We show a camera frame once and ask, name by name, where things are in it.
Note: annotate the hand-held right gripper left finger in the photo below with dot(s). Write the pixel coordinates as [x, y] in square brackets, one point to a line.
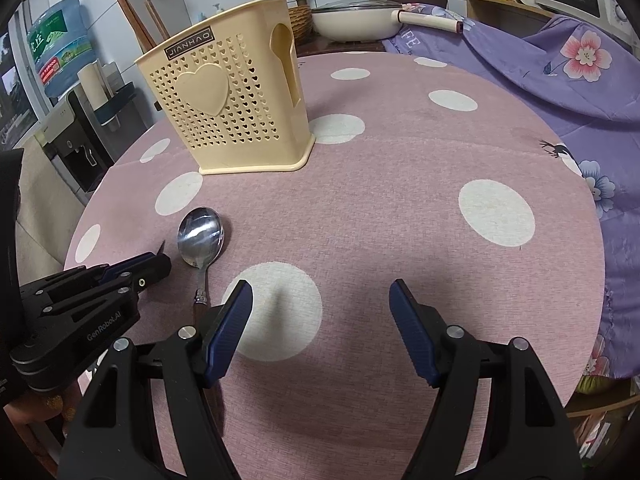
[230, 330]

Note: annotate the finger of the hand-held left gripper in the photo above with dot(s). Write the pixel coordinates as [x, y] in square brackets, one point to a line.
[125, 270]
[90, 330]

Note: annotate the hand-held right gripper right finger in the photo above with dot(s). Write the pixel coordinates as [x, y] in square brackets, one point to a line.
[412, 330]

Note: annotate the beige perforated utensil holder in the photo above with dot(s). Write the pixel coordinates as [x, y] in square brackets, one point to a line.
[240, 125]

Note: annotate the beige cloth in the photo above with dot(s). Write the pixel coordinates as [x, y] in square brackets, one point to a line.
[35, 240]

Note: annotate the grey water dispenser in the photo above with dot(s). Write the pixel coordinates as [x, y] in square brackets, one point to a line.
[65, 130]

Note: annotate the pink polka dot tablecloth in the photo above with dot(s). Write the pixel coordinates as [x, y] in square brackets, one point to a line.
[400, 185]

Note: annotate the blue water bottle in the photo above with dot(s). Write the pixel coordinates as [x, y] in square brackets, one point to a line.
[60, 45]

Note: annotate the purple floral cloth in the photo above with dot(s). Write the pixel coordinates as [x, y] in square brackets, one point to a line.
[525, 70]

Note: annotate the woven wooden basin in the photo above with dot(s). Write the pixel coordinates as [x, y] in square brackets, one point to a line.
[300, 22]

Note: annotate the white cooking pot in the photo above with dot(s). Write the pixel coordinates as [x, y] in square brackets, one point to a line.
[350, 27]

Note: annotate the light wooden cabinet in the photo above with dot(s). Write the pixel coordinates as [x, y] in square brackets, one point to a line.
[495, 15]

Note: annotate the teal wall holder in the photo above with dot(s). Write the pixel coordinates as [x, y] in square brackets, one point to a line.
[120, 100]

